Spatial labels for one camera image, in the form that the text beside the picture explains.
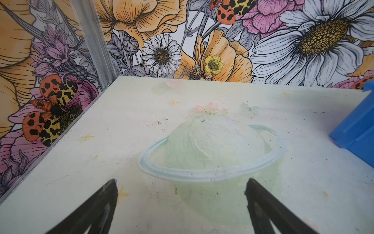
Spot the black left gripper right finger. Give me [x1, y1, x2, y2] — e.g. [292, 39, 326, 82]
[244, 178, 316, 234]

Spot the aluminium corner post left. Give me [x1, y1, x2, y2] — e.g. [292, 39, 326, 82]
[70, 1, 118, 90]

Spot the blue plastic bin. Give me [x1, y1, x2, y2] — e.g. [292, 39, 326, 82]
[330, 81, 374, 167]

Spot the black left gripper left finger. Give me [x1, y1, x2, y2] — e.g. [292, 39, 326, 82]
[47, 179, 118, 234]

